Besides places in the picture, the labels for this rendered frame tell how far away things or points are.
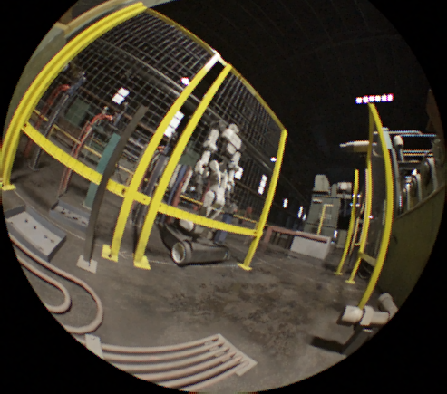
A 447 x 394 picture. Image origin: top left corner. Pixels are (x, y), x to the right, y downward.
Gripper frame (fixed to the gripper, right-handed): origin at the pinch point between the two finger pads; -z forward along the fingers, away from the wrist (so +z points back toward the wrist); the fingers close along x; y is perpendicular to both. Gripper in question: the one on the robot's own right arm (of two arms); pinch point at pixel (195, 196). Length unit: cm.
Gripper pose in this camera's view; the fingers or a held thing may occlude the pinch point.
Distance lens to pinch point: 118.6
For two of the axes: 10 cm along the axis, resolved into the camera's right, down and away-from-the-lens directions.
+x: 8.0, -1.0, -6.0
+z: 1.8, -9.0, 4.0
